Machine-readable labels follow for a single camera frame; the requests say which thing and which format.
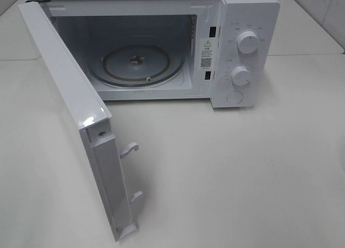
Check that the round door release button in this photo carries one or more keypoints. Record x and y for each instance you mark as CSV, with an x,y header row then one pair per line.
x,y
234,98

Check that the white timer knob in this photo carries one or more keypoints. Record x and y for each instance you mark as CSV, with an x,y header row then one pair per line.
x,y
240,75

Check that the white microwave door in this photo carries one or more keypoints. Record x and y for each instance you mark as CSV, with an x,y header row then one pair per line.
x,y
86,118

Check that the glass microwave turntable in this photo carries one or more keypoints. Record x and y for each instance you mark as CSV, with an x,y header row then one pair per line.
x,y
136,61

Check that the white microwave oven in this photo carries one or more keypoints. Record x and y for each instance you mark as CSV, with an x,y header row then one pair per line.
x,y
207,31

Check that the upper white power knob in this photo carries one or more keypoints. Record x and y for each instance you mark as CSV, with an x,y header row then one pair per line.
x,y
247,42

